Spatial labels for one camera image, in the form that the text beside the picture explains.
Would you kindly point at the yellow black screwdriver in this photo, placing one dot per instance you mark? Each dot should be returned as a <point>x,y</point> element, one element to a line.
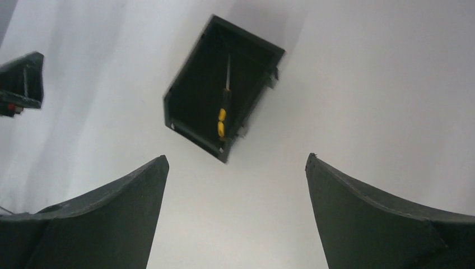
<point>225,105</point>

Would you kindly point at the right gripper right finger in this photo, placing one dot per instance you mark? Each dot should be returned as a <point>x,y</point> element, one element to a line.
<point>361,226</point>

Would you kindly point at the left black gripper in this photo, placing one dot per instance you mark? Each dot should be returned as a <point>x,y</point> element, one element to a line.
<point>22,84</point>

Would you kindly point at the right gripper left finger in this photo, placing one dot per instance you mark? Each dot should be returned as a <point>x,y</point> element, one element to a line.
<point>112,226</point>

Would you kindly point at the black plastic bin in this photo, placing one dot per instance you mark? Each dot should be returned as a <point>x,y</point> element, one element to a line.
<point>193,100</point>

